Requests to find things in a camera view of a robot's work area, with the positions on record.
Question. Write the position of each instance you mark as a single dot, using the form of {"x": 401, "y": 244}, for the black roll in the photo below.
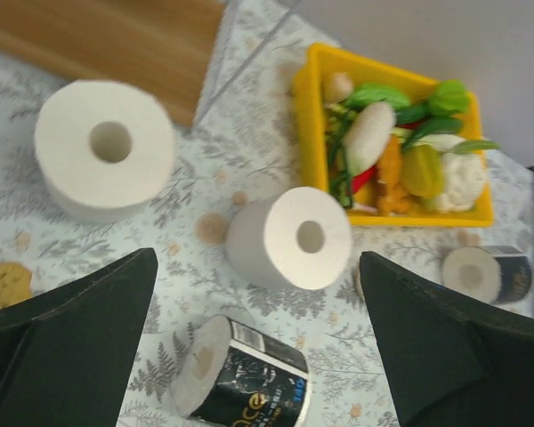
{"x": 234, "y": 375}
{"x": 489, "y": 274}

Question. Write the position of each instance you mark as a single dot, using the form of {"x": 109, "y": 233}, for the orange yellow pepper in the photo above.
{"x": 393, "y": 198}

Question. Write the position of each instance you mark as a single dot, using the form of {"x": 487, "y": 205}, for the white toilet paper roll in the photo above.
{"x": 299, "y": 240}
{"x": 104, "y": 148}

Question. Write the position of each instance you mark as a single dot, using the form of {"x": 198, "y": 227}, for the green cucumber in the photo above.
{"x": 412, "y": 113}

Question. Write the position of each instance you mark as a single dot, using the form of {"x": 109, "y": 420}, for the white radish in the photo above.
{"x": 368, "y": 136}

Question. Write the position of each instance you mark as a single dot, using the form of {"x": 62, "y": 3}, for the floral table mat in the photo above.
{"x": 243, "y": 150}

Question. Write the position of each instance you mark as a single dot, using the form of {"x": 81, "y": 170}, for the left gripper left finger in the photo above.
{"x": 67, "y": 354}

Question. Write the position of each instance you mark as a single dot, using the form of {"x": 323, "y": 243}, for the white cauliflower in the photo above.
{"x": 464, "y": 181}

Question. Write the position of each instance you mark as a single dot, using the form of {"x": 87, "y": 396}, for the small mushroom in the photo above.
{"x": 336, "y": 87}

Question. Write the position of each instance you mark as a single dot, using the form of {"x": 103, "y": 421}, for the green leafy vegetable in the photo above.
{"x": 449, "y": 97}

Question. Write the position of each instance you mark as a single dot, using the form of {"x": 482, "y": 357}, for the white wire wooden shelf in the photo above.
{"x": 163, "y": 47}

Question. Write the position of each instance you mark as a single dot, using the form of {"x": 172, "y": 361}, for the red chili pepper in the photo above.
{"x": 360, "y": 180}

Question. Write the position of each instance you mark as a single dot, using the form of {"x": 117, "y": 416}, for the green herb sprig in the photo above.
{"x": 340, "y": 120}

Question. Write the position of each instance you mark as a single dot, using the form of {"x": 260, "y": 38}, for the toast bread slice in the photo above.
{"x": 15, "y": 282}

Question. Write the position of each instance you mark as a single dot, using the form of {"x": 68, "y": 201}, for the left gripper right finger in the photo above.
{"x": 449, "y": 359}

